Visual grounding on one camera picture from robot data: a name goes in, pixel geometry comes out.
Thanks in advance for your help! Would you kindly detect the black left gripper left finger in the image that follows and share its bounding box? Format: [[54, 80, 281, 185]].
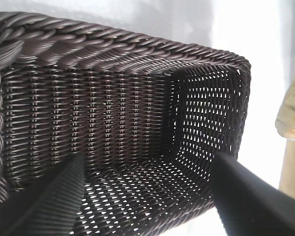
[[0, 154, 86, 236]]

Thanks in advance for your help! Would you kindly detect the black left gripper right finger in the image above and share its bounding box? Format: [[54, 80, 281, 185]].
[[210, 151, 295, 236]]

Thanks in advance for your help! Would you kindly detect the long striped bread roll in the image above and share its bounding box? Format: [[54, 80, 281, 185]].
[[274, 73, 295, 140]]

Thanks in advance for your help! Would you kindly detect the dark brown wicker basket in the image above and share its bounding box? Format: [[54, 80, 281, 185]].
[[0, 11, 251, 236]]

